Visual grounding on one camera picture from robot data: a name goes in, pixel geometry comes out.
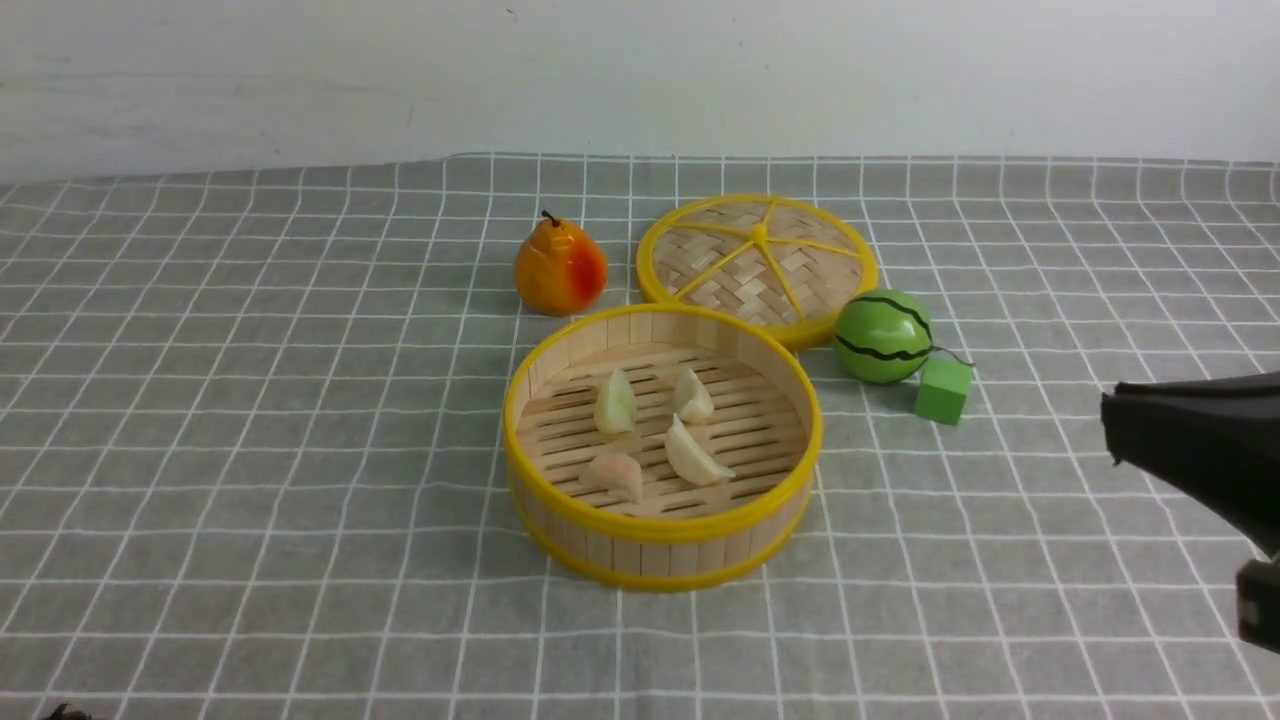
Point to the pale green dumpling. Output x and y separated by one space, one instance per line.
615 410

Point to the green cube block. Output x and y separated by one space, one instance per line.
943 390

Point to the pink dumpling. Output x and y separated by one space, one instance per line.
619 473

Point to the yellow-rimmed woven steamer lid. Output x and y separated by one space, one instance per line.
783 265

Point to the green toy watermelon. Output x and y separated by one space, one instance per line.
882 336

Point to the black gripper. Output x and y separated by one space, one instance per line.
1217 441

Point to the orange toy pear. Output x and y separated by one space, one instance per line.
559 270

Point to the yellow-rimmed bamboo steamer tray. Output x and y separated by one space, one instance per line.
767 426

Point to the white dumpling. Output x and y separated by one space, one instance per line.
689 460
692 400

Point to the grey checkered tablecloth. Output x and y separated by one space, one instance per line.
251 463

